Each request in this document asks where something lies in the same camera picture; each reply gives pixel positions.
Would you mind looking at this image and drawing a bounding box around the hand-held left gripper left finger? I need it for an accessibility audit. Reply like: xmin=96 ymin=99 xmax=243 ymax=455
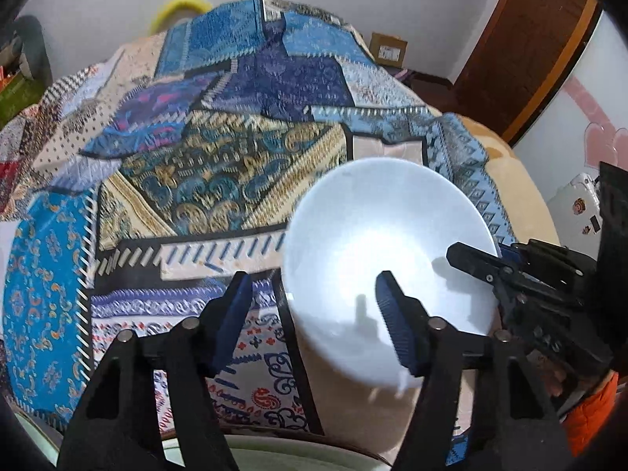
xmin=56 ymin=271 xmax=254 ymax=471

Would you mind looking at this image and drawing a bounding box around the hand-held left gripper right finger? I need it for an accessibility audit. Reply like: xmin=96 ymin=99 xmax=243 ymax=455
xmin=374 ymin=271 xmax=575 ymax=471

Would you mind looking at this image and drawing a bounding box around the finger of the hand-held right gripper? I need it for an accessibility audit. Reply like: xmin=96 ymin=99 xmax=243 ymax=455
xmin=498 ymin=239 xmax=597 ymax=280
xmin=445 ymin=242 xmax=511 ymax=285

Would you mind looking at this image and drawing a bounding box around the white bowl with dark dots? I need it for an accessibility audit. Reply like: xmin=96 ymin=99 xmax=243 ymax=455
xmin=281 ymin=157 xmax=502 ymax=389

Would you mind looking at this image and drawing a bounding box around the person's right forearm orange sleeve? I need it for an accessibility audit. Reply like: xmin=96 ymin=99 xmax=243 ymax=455
xmin=564 ymin=370 xmax=620 ymax=457

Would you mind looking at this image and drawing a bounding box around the person's right hand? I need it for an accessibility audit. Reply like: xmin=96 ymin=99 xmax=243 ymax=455
xmin=544 ymin=370 xmax=566 ymax=398

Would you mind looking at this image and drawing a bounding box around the white suitcase with stickers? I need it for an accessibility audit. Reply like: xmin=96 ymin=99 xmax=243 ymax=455
xmin=544 ymin=172 xmax=604 ymax=251

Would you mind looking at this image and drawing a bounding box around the brown plate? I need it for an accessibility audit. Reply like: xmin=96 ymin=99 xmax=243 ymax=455
xmin=157 ymin=427 xmax=388 ymax=452

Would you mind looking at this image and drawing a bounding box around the patchwork printed blanket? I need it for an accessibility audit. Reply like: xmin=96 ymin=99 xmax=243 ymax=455
xmin=0 ymin=0 xmax=516 ymax=452

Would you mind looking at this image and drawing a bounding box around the light green plate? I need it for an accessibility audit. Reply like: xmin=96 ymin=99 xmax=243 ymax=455
xmin=15 ymin=409 xmax=393 ymax=471

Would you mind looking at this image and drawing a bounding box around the white wardrobe with pink decal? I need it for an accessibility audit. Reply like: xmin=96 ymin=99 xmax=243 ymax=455
xmin=510 ymin=10 xmax=628 ymax=256

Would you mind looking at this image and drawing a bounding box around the brown wooden door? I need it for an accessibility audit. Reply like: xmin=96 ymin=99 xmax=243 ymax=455
xmin=449 ymin=0 xmax=602 ymax=145

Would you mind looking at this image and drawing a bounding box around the small cardboard box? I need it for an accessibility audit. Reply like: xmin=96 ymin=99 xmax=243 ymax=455
xmin=369 ymin=32 xmax=409 ymax=68

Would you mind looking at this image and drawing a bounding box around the pile of assorted boxes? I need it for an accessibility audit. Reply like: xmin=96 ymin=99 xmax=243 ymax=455
xmin=0 ymin=34 xmax=25 ymax=89

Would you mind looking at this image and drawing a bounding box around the yellow foam ring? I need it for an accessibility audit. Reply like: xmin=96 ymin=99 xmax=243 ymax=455
xmin=150 ymin=0 xmax=213 ymax=35

